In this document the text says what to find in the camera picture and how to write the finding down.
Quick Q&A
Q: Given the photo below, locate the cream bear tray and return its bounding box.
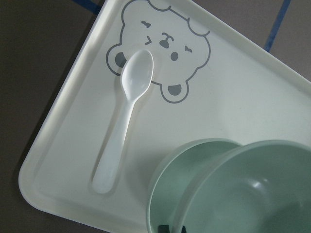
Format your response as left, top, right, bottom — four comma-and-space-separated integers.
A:
18, 0, 311, 233

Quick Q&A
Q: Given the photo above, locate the green bowl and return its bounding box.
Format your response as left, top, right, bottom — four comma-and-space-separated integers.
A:
146, 138, 241, 233
172, 140, 311, 233

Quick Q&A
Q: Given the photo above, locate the white plastic spoon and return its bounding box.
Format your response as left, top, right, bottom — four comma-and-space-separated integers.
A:
92, 50, 154, 194

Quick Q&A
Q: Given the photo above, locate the green bowl on tray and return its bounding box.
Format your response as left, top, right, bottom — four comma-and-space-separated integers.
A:
146, 138, 241, 233

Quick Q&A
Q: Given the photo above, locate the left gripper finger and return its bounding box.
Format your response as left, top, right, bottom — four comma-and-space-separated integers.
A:
157, 225, 170, 233

